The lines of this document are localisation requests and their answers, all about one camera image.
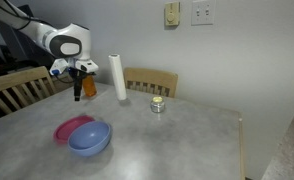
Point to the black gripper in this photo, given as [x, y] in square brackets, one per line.
[78, 77]

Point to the pink plastic plate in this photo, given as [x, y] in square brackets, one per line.
[65, 128]

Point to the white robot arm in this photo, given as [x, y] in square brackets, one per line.
[70, 40]

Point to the blue bowl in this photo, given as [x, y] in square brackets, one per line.
[88, 136]

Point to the orange water bottle black cap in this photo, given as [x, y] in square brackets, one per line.
[89, 87]

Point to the white paper towel roll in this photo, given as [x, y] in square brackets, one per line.
[117, 76]

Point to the wooden chair straight backrest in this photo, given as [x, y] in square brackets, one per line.
[17, 78]

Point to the wooden chair curved backrest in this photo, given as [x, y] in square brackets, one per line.
[150, 76]

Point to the glass candle jar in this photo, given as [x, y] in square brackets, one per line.
[157, 106]

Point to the speckled grey countertop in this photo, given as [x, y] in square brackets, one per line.
[293, 150]

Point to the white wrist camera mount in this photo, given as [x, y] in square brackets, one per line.
[87, 65]

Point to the beige wall thermostat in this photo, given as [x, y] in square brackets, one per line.
[172, 14]

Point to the white light switch plate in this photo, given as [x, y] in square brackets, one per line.
[203, 12]

